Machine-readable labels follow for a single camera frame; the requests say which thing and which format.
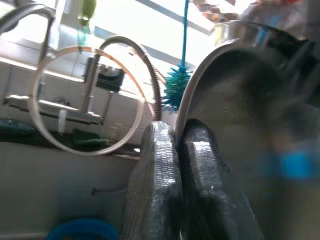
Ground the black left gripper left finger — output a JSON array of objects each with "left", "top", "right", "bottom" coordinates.
[{"left": 119, "top": 119, "right": 183, "bottom": 240}]

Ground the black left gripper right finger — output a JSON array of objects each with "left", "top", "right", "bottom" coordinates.
[{"left": 178, "top": 118, "right": 266, "bottom": 240}]

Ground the large steel bowl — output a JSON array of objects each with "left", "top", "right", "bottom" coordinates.
[{"left": 174, "top": 19, "right": 320, "bottom": 240}]

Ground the green scouring sponge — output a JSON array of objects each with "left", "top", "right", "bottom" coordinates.
[{"left": 72, "top": 128, "right": 110, "bottom": 148}]

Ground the blue plastic bowl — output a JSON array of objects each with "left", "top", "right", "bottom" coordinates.
[{"left": 45, "top": 217, "right": 120, "bottom": 240}]

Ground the stainless steel sink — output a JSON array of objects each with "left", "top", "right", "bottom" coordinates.
[{"left": 0, "top": 141, "right": 141, "bottom": 240}]

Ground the blue bottle brush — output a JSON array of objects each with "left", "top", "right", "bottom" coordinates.
[{"left": 159, "top": 0, "right": 195, "bottom": 116}]

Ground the small black box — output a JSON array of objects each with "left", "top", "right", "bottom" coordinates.
[{"left": 96, "top": 64, "right": 126, "bottom": 92}]

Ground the green hanging utensil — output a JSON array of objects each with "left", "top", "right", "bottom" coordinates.
[{"left": 76, "top": 0, "right": 98, "bottom": 55}]

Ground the steel spring-hose faucet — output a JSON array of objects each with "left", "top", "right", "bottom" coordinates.
[{"left": 0, "top": 2, "right": 167, "bottom": 126}]

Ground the looped white hose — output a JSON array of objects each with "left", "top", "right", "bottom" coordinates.
[{"left": 27, "top": 46, "right": 146, "bottom": 157}]

